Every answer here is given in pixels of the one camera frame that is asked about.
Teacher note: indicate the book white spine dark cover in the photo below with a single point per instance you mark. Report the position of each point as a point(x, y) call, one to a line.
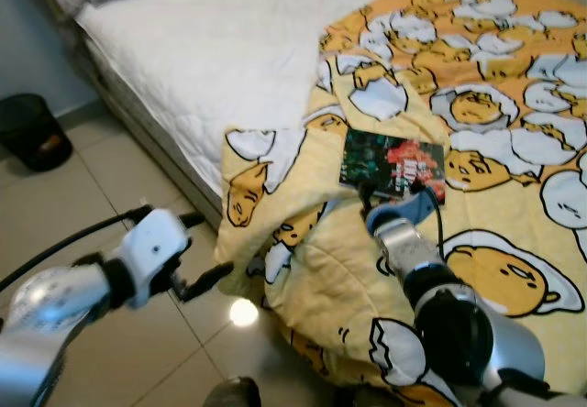
point(390, 159)

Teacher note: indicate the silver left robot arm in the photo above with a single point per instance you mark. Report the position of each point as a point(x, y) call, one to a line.
point(55, 306)

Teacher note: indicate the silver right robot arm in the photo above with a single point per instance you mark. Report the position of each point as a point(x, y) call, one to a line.
point(459, 334)

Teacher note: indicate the grey bed base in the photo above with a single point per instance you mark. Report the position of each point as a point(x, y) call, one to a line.
point(138, 118)

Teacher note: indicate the dark grey robot left foot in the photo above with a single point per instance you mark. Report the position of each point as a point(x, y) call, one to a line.
point(234, 396)

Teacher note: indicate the white quilted mattress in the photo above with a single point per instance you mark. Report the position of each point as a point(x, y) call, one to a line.
point(211, 49)

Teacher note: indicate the black waste bin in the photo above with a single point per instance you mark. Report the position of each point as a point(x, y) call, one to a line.
point(35, 137)

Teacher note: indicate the yellow egg print blanket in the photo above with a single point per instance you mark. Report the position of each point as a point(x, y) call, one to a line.
point(514, 77)

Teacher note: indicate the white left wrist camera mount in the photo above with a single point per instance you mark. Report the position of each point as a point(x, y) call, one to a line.
point(156, 242)

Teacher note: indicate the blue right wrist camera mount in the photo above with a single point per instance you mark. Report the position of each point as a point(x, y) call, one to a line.
point(408, 213)

